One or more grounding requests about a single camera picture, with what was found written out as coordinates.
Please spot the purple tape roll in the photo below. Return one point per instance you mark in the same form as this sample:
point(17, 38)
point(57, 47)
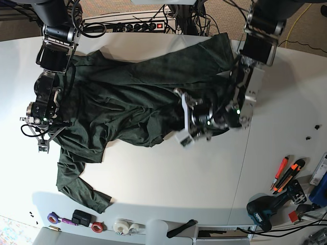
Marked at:
point(53, 218)

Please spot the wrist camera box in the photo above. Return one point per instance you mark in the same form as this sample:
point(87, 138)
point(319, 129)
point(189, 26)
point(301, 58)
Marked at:
point(43, 149)
point(184, 138)

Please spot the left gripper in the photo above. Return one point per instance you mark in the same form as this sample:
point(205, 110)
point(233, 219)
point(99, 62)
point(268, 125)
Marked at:
point(196, 116)

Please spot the teal black cordless drill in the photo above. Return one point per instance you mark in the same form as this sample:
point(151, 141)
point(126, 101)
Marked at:
point(261, 209)

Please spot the blue box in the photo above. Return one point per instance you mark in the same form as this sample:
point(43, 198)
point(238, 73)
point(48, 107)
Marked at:
point(318, 194)

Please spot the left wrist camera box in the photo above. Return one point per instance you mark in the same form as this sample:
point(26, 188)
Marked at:
point(184, 138)

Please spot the purple marker pen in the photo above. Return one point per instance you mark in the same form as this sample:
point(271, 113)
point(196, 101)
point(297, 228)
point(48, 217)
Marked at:
point(67, 221)

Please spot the dark green long-sleeve t-shirt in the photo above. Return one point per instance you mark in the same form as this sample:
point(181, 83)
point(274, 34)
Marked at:
point(132, 102)

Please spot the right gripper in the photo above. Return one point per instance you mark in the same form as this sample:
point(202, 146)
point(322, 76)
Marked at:
point(46, 135)

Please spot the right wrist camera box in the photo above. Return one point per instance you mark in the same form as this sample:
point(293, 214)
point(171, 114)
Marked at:
point(43, 149)

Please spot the clear tape roll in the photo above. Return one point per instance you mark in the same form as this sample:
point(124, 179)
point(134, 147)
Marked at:
point(136, 228)
point(121, 226)

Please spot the red tape roll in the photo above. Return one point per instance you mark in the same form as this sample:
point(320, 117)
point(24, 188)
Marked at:
point(97, 227)

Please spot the black action camera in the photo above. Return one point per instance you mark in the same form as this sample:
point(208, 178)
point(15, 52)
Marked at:
point(81, 218)

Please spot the orange black utility knife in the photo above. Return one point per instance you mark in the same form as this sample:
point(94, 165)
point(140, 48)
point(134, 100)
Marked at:
point(292, 171)

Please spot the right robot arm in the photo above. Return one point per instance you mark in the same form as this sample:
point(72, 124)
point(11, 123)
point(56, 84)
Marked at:
point(63, 25)

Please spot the black power strip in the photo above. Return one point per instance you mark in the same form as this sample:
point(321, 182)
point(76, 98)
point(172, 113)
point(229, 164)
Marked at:
point(151, 27)

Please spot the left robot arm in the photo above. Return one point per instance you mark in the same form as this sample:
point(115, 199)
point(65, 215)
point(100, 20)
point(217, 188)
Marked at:
point(264, 25)

